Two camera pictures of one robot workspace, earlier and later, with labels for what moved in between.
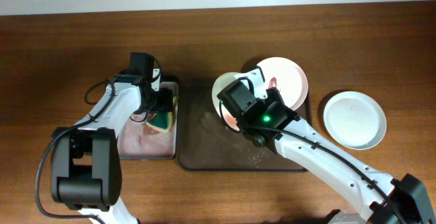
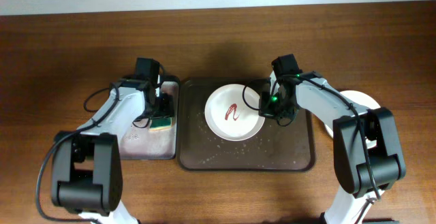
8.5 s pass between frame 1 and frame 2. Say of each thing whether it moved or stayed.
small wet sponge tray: stayed
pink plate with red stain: moved
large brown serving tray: stayed
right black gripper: moved
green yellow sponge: stayed
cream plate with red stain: moved
